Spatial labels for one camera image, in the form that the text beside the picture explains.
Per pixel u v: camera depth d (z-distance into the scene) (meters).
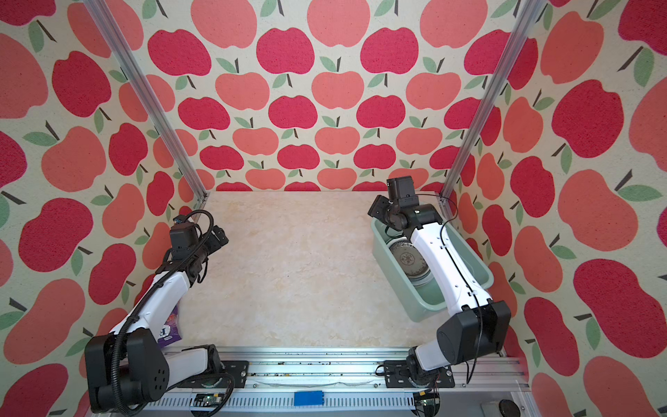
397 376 0.73
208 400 0.72
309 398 0.70
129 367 0.41
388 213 0.67
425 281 0.87
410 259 0.91
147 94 0.86
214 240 0.79
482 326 0.39
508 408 0.61
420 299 0.70
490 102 0.88
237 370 0.75
